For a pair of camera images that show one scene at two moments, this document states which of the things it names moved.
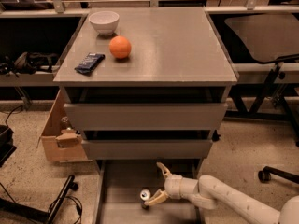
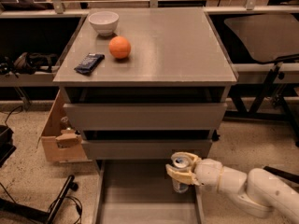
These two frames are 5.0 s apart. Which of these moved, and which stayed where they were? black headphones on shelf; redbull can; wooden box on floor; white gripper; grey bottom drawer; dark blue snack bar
Moved: white gripper; redbull can
Stayed: dark blue snack bar; grey bottom drawer; black headphones on shelf; wooden box on floor
